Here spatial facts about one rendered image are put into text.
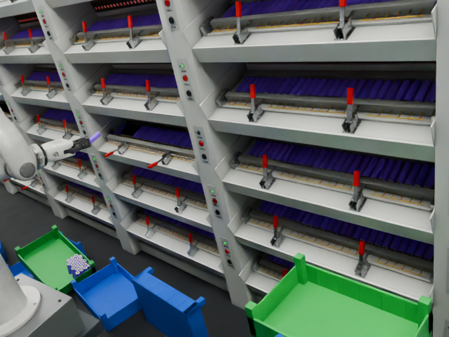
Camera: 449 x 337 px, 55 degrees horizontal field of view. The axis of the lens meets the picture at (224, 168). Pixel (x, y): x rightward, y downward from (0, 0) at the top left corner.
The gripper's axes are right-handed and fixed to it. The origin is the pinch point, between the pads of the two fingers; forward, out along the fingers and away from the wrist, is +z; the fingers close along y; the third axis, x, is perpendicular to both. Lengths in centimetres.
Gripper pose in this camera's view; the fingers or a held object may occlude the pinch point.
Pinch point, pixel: (82, 143)
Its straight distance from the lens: 160.0
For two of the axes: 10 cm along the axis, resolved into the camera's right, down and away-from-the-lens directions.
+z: 6.8, -3.0, 6.7
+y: -7.3, -1.6, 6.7
